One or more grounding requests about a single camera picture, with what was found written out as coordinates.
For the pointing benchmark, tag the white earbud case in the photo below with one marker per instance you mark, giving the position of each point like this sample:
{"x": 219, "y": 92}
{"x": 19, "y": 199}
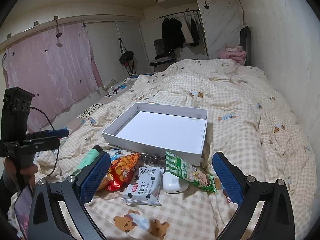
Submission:
{"x": 175, "y": 183}

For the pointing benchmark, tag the black chair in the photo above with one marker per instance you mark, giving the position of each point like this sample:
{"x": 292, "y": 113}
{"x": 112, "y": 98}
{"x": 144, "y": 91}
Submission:
{"x": 160, "y": 52}

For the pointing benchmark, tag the cartoon printed bed sheet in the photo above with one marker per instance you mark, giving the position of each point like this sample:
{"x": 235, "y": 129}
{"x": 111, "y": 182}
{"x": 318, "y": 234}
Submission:
{"x": 115, "y": 90}

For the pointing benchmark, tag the green lotion tube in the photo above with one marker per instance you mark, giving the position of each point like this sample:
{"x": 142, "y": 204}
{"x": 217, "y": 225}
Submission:
{"x": 87, "y": 158}

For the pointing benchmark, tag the green striped snack packet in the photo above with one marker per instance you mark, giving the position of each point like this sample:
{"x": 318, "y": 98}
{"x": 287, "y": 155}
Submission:
{"x": 190, "y": 172}

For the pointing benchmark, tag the white cardboard box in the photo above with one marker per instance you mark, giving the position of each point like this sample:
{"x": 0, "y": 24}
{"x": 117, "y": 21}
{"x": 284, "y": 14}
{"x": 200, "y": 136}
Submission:
{"x": 160, "y": 127}

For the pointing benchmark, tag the clear flat box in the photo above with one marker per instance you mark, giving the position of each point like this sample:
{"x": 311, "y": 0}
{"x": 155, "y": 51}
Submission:
{"x": 233, "y": 48}

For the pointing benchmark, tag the black smartphone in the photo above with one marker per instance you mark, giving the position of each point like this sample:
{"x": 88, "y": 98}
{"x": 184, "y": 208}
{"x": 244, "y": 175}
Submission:
{"x": 22, "y": 205}

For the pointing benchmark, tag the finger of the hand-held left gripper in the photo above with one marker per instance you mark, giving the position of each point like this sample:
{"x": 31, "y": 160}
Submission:
{"x": 58, "y": 133}
{"x": 42, "y": 145}

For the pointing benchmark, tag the beige checkered bear-print duvet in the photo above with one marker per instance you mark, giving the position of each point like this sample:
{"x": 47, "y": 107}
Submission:
{"x": 237, "y": 105}

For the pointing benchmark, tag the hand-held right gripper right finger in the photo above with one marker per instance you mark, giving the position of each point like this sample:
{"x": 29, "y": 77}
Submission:
{"x": 226, "y": 175}

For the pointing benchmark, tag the white cow-print biscuit packet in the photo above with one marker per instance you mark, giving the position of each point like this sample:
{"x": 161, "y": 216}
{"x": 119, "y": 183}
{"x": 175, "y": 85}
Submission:
{"x": 145, "y": 185}

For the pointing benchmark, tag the black hanging bag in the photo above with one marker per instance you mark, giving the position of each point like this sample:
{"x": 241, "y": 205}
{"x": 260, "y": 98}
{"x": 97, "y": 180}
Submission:
{"x": 126, "y": 56}

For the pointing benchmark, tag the pink lace curtain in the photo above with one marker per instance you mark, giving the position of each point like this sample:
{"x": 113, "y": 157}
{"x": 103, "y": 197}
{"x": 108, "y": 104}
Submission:
{"x": 50, "y": 67}

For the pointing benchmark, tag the black clothes rail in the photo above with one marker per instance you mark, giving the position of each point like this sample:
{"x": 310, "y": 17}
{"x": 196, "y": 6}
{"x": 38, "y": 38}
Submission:
{"x": 178, "y": 13}

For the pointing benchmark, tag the person's left hand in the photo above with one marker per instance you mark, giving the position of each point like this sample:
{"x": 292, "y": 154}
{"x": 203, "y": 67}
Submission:
{"x": 28, "y": 172}

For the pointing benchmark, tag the black hanging garment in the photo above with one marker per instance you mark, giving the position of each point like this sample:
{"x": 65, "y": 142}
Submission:
{"x": 195, "y": 31}

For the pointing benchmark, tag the pink folded blanket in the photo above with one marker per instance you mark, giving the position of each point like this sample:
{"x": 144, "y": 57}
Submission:
{"x": 232, "y": 55}

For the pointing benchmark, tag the black hanging jacket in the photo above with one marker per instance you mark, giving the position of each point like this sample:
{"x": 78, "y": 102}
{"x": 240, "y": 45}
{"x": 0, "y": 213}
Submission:
{"x": 172, "y": 33}

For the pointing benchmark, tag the red orange snack packet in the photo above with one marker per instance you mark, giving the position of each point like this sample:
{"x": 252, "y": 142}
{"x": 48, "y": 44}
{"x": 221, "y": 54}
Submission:
{"x": 120, "y": 170}

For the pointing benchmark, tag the person's left forearm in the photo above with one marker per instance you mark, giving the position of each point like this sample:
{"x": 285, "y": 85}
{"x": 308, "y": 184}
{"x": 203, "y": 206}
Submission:
{"x": 6, "y": 188}

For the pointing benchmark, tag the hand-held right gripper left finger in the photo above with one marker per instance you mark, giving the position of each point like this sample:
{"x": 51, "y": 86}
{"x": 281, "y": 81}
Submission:
{"x": 96, "y": 173}

